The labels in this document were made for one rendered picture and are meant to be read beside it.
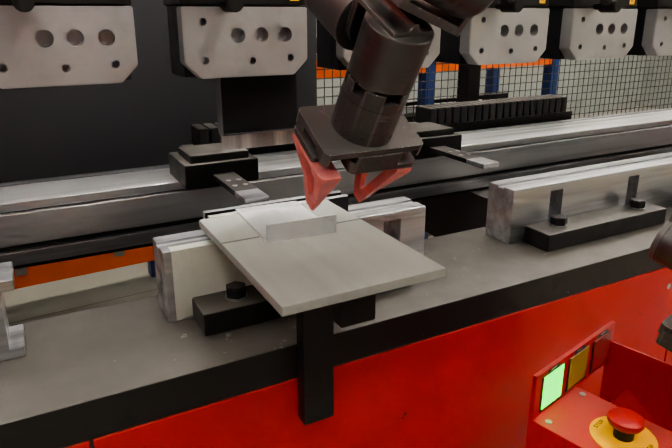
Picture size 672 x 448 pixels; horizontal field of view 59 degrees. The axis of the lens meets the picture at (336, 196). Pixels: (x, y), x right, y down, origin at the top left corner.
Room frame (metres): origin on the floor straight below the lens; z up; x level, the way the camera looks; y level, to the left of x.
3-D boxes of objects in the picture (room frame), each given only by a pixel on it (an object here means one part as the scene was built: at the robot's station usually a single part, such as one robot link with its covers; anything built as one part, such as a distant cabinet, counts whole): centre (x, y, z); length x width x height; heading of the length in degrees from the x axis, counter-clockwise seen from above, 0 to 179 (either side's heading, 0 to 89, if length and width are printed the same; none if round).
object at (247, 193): (0.90, 0.17, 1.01); 0.26 x 0.12 x 0.05; 28
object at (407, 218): (0.79, 0.05, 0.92); 0.39 x 0.06 x 0.10; 118
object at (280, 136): (0.76, 0.10, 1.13); 0.10 x 0.02 x 0.10; 118
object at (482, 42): (0.94, -0.23, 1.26); 0.15 x 0.09 x 0.17; 118
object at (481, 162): (1.09, -0.20, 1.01); 0.26 x 0.12 x 0.05; 28
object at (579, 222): (0.99, -0.46, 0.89); 0.30 x 0.05 x 0.03; 118
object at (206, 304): (0.73, 0.04, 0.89); 0.30 x 0.05 x 0.03; 118
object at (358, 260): (0.63, 0.03, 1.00); 0.26 x 0.18 x 0.01; 28
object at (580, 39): (1.03, -0.41, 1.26); 0.15 x 0.09 x 0.17; 118
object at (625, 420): (0.58, -0.33, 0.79); 0.04 x 0.04 x 0.04
